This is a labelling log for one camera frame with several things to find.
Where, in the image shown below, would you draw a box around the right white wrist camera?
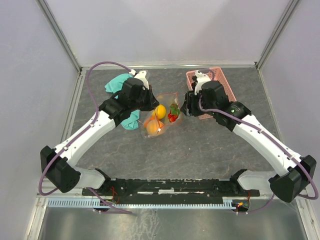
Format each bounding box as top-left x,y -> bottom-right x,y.
194,68 -> 212,95

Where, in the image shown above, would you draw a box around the pink plastic basket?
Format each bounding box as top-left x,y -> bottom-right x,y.
186,67 -> 236,126

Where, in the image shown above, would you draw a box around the clear zip top bag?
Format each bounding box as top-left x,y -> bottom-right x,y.
141,92 -> 183,138

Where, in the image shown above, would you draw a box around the yellow lemon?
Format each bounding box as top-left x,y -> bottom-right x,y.
152,104 -> 167,120

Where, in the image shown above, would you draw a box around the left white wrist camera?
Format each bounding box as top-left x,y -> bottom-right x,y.
129,69 -> 150,90

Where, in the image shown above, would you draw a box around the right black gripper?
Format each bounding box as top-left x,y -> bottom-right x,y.
179,89 -> 217,117

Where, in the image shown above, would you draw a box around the orange persimmon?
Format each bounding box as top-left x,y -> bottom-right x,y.
143,117 -> 154,128

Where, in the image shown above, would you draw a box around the yellow orange peach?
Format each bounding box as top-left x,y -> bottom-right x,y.
146,119 -> 165,137

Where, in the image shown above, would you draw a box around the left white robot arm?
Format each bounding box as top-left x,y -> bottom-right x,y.
40,71 -> 159,195

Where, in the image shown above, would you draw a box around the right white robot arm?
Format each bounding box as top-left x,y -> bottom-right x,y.
181,80 -> 319,203

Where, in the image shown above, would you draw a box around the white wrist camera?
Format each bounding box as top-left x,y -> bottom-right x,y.
129,69 -> 150,90
194,68 -> 212,95

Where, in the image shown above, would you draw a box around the light blue cable duct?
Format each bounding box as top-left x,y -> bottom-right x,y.
47,197 -> 236,210

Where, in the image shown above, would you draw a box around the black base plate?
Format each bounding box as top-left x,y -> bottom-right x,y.
95,178 -> 260,206

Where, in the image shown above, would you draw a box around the teal cloth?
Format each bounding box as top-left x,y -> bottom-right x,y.
103,73 -> 141,131

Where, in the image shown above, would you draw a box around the red strawberries with leaves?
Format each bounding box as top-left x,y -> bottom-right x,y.
167,103 -> 181,123

